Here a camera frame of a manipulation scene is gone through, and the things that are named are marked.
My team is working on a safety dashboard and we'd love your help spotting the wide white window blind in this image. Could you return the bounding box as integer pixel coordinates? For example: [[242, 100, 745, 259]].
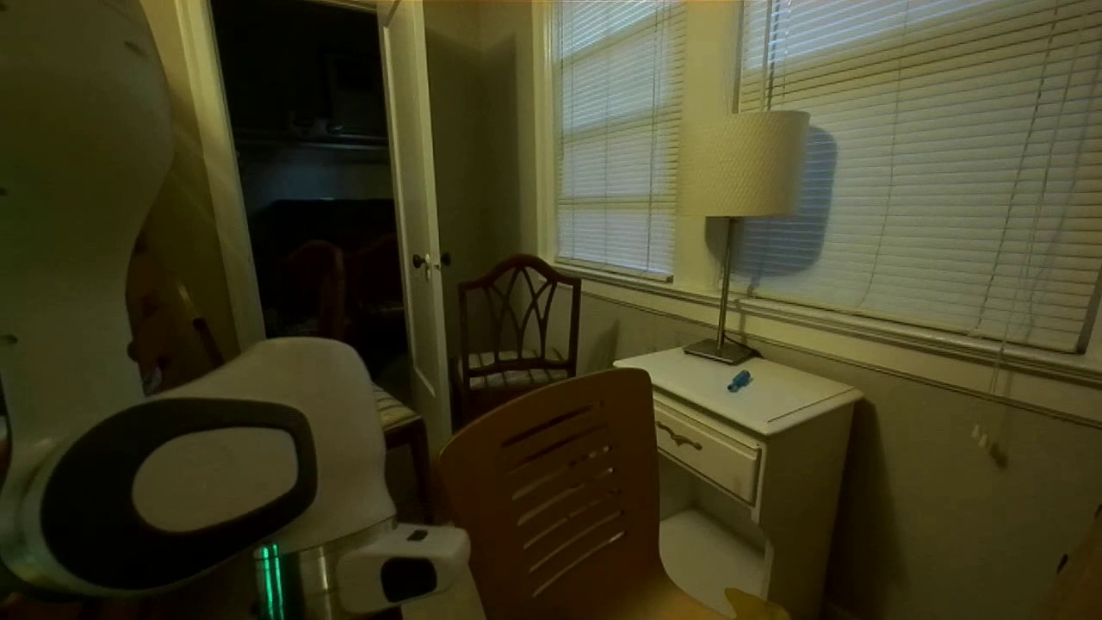
[[732, 0, 1102, 360]]

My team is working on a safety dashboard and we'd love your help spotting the white nightstand drawer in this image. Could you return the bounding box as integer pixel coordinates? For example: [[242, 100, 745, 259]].
[[646, 390, 769, 511]]

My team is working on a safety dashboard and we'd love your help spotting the light wooden slatted chair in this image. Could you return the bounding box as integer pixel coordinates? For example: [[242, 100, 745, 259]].
[[436, 365, 720, 620]]

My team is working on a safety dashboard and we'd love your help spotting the white door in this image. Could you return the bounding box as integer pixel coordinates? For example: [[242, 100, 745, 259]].
[[375, 0, 453, 455]]

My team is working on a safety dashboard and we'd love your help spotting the small side table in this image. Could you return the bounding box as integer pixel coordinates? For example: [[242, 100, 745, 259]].
[[371, 386, 436, 528]]

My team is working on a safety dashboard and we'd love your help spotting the dark wooden arched chair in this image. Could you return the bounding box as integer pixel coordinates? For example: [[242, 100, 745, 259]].
[[449, 251, 586, 431]]

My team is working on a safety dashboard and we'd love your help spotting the white nightstand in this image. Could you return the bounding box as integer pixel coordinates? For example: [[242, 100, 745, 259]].
[[611, 346, 867, 620]]

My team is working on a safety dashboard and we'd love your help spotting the table lamp with cylinder shade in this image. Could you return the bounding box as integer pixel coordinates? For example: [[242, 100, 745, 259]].
[[682, 108, 814, 369]]

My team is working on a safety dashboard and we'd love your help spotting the narrow white window blind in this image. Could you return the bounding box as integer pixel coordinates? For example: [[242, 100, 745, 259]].
[[549, 0, 682, 284]]

